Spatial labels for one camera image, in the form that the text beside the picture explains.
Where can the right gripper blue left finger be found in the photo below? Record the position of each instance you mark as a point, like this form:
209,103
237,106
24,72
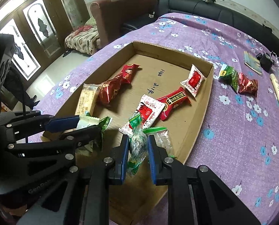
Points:
119,155

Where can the floral cushion blanket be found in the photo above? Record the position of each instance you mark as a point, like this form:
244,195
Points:
84,39

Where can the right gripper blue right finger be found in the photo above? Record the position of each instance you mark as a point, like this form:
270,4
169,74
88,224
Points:
160,174

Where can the small booklet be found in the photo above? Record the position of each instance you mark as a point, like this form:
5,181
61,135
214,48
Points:
252,63

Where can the white green wafer packet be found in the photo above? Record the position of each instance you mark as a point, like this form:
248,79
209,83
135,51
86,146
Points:
93,123

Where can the black leather sofa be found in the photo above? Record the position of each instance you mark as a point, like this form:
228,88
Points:
212,11

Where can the purple floral tablecloth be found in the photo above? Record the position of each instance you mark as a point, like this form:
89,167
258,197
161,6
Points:
239,139

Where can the brown armchair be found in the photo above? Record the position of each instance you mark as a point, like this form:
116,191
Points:
110,15

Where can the clear plastic cup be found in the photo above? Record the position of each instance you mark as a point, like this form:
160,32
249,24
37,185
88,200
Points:
275,67

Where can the yellow biscuit clear packet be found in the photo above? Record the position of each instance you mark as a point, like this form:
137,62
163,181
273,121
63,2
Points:
87,99

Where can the wooden glass door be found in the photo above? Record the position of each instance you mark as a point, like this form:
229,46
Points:
39,28

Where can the cardboard box tray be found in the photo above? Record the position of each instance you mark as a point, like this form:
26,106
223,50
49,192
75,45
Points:
159,73

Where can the red bar yellow label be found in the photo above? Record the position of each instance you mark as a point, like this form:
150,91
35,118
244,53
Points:
172,101

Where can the red candy packet round logo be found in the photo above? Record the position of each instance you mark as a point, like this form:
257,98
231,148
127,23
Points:
127,73

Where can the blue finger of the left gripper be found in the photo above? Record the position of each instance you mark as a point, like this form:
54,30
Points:
55,125
90,133

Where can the white red sauce packet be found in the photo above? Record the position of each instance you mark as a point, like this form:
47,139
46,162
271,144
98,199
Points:
145,115

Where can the black binder clip object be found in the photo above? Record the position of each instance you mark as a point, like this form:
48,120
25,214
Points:
266,61

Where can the clear candy green ends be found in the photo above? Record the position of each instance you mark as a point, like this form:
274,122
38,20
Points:
138,146

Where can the large dark red snack packet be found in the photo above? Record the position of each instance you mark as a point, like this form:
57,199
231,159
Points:
109,89

